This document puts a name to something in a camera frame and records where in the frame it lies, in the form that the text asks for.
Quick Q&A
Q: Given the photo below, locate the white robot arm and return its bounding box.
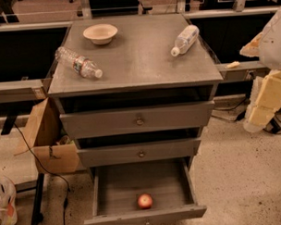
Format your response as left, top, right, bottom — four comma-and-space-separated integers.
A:
239, 7, 281, 132

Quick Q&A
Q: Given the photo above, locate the black power adapter with cable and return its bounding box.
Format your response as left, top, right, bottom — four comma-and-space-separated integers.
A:
211, 97, 250, 123

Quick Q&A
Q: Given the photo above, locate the small yellow foam piece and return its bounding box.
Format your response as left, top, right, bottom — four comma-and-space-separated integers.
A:
226, 61, 239, 69

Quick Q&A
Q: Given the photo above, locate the cream shallow bowl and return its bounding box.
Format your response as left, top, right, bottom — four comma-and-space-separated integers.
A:
83, 24, 118, 45

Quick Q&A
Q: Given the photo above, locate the clear bottle with colourful label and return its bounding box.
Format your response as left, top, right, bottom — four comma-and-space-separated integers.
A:
55, 46, 103, 79

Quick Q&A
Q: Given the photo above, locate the grey top drawer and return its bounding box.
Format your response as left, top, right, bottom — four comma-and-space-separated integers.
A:
60, 101, 214, 139

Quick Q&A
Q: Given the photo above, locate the white sneaker with orange accents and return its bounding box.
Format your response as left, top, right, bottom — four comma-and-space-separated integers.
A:
0, 177, 18, 225

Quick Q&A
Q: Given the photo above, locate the black floor cable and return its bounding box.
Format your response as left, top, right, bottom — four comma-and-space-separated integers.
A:
12, 120, 72, 225

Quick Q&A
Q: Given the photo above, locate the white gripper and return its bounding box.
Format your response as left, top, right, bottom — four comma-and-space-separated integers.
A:
239, 32, 281, 132

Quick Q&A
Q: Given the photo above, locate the clear bottle with white label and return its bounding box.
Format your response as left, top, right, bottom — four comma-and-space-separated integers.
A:
171, 24, 200, 56

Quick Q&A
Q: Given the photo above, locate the grey wooden drawer cabinet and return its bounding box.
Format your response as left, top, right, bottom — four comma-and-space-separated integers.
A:
49, 14, 222, 153

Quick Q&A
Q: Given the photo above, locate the red apple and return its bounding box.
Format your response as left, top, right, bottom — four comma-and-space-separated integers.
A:
137, 193, 153, 210

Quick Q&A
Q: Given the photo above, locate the brown cardboard box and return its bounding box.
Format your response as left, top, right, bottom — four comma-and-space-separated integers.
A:
14, 98, 80, 174

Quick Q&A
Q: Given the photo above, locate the black table leg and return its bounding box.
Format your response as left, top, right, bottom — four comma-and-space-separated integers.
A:
31, 173, 44, 225

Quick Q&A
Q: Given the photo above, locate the grey open bottom drawer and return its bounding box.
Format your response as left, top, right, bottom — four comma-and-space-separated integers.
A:
84, 158, 206, 225

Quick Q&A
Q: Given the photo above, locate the grey middle drawer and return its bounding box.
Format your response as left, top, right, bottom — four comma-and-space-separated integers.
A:
78, 138, 201, 168

